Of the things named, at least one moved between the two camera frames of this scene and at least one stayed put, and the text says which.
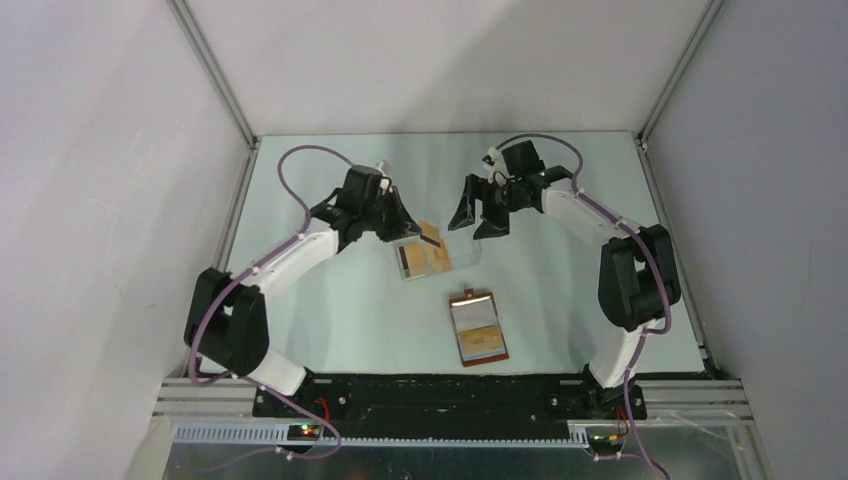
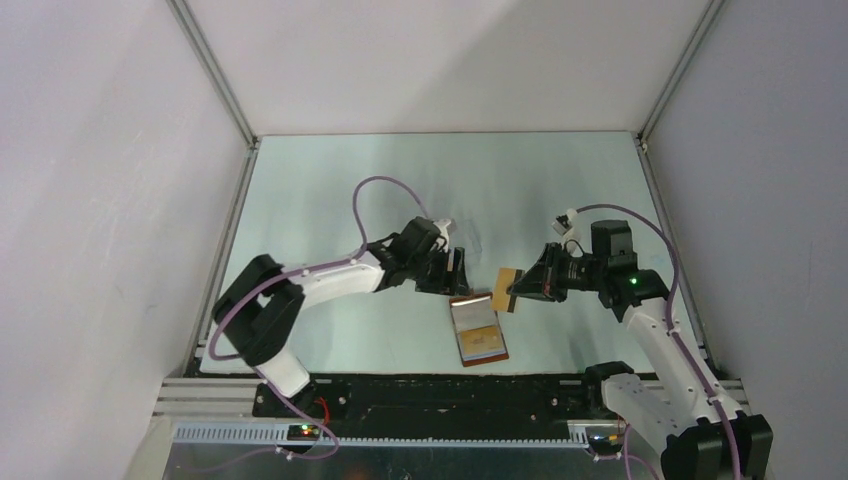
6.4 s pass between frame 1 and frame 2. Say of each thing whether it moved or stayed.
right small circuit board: stayed
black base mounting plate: stayed
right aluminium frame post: stayed
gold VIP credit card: stayed
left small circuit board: stayed
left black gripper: moved
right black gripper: moved
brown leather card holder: stayed
